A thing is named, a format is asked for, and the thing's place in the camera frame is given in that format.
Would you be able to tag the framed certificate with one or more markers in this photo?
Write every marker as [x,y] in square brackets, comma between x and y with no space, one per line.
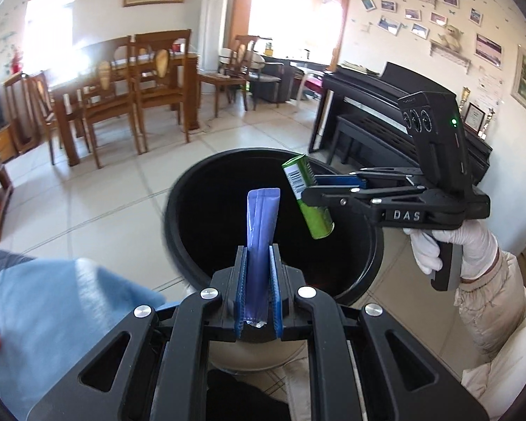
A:
[475,118]

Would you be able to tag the person's right hand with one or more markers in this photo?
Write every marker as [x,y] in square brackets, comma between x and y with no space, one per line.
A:
[477,245]

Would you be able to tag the plush monkey toy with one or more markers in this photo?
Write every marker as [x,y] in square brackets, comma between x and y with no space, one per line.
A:
[450,37]

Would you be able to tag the dark cloth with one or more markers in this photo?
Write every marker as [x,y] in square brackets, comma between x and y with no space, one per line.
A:
[241,397]

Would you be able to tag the gold trophy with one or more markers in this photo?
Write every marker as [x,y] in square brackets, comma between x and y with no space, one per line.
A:
[464,101]

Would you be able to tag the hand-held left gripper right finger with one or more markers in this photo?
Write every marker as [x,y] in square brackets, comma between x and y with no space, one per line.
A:
[275,285]

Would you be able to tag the dark sofa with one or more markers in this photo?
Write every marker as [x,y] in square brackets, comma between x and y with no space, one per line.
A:
[276,79]

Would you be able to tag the purple sachet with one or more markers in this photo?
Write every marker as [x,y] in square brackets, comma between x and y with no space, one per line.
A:
[263,250]

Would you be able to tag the black upright piano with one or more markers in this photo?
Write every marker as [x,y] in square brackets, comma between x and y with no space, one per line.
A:
[377,96]

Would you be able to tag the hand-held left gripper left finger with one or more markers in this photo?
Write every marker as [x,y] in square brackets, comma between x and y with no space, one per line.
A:
[241,285]

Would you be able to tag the black trash bin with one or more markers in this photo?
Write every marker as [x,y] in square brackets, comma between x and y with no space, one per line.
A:
[210,210]

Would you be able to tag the white standing air conditioner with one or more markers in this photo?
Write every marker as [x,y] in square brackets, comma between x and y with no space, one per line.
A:
[214,30]

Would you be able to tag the white wall shelf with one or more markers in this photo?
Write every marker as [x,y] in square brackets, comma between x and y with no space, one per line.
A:
[453,55]

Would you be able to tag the tall wooden plant stand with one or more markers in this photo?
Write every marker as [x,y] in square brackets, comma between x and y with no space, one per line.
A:
[13,109]

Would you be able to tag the group of wall photos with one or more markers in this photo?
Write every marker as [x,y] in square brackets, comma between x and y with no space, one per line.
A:
[488,48]

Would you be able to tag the person's right forearm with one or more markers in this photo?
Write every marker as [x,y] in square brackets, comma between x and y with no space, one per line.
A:
[486,311]

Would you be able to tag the wooden dining chair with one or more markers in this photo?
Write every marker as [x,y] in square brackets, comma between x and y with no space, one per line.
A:
[48,114]
[241,48]
[109,105]
[162,92]

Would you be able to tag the window with roller blind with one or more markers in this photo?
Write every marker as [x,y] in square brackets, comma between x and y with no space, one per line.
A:
[48,30]

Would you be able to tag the blue star-print tablecloth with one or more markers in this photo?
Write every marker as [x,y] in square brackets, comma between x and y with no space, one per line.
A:
[48,315]

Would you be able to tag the red flower vase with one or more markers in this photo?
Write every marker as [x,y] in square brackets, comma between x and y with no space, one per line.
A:
[16,59]

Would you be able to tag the green cylindrical can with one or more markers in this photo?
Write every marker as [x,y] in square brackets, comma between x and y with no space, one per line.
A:
[300,175]

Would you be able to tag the wooden door frame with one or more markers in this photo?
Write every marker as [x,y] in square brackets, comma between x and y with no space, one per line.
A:
[345,8]

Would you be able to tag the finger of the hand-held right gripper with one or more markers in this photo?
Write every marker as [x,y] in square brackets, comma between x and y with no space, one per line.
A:
[337,180]
[324,196]

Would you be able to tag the wooden dining table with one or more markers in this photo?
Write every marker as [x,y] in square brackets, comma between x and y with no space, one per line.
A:
[188,79]

